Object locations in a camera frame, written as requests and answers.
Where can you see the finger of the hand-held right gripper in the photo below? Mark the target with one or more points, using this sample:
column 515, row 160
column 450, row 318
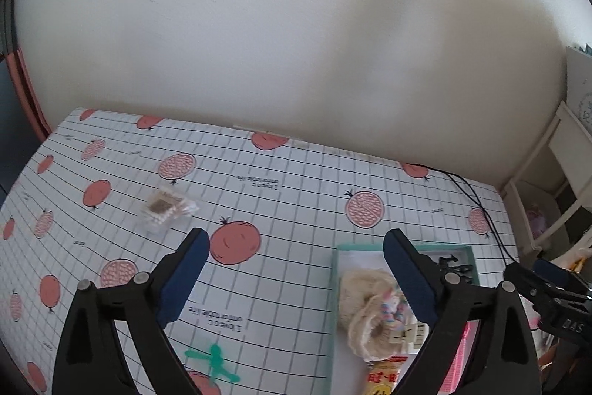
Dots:
column 527, row 281
column 557, row 272

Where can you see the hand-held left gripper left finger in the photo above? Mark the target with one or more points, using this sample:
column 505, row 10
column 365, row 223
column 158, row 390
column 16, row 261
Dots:
column 185, row 279

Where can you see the grid tablecloth with fruit print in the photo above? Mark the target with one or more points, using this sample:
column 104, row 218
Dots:
column 286, row 237

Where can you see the pastel twisted pipe cleaner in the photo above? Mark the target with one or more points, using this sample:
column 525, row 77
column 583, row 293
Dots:
column 393, row 311

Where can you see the black toy figure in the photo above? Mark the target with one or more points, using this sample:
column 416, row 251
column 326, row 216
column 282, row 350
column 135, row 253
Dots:
column 455, row 269

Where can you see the cream knitted baby socks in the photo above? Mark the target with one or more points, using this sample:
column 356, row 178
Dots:
column 360, row 298

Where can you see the yellow red snack packet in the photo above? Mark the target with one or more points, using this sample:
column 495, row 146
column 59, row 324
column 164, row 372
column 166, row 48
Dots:
column 384, row 381

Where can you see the pink comb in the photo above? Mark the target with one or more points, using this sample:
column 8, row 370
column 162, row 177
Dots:
column 458, row 358

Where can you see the teal box with white inside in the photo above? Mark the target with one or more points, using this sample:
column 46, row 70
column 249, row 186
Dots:
column 356, row 258

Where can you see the clear bag of pearl beads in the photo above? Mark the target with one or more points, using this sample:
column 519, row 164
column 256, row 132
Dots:
column 164, row 207

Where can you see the purple soft item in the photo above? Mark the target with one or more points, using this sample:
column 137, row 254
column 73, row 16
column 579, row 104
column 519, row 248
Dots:
column 539, row 221

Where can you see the pink furniture frame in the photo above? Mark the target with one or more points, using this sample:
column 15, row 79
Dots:
column 27, row 99

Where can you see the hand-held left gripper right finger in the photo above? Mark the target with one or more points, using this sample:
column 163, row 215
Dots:
column 411, row 279

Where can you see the white wooden shelf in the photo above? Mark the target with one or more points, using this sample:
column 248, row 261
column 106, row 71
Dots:
column 562, row 145

